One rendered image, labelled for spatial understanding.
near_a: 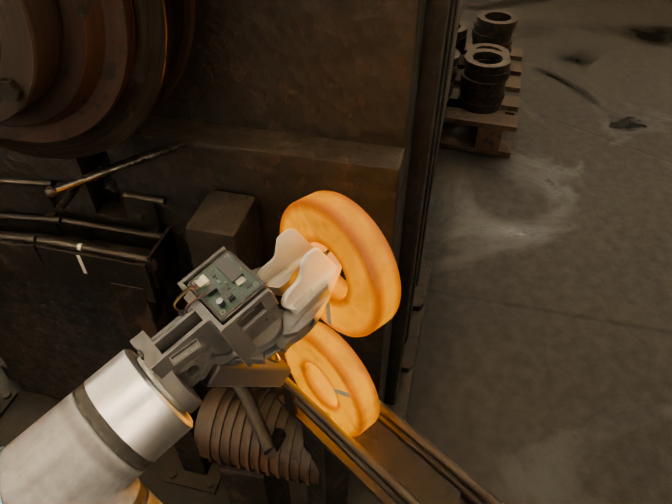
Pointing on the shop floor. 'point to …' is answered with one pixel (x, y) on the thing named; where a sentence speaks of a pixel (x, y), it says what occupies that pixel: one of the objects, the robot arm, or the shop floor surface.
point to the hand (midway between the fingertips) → (336, 252)
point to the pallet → (484, 85)
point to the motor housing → (294, 467)
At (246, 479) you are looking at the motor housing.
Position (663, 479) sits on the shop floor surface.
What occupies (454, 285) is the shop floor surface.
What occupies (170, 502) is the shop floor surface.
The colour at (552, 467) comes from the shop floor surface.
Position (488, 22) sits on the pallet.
